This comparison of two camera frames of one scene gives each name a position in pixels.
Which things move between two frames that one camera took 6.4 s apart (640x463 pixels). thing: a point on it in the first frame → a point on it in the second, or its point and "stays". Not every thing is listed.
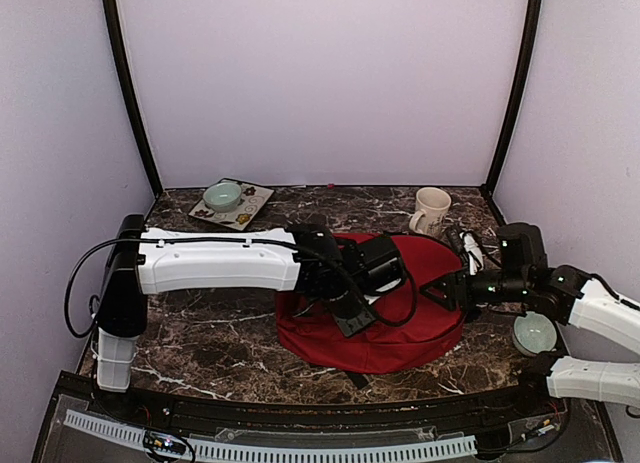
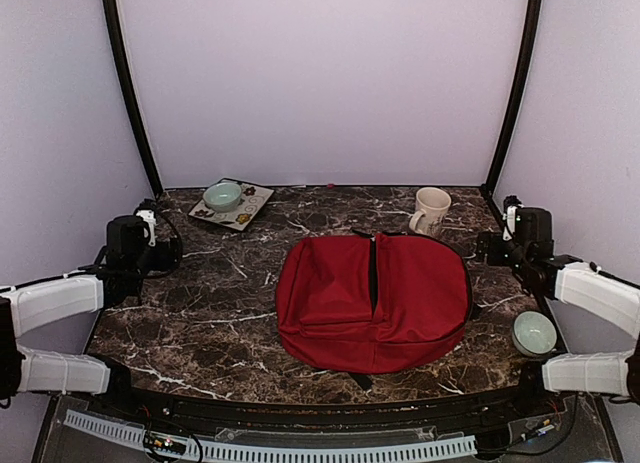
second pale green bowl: (534, 334) stays
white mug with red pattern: (431, 205) stays
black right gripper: (454, 280) → (493, 238)
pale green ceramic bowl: (222, 196) stays
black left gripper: (353, 326) → (163, 263)
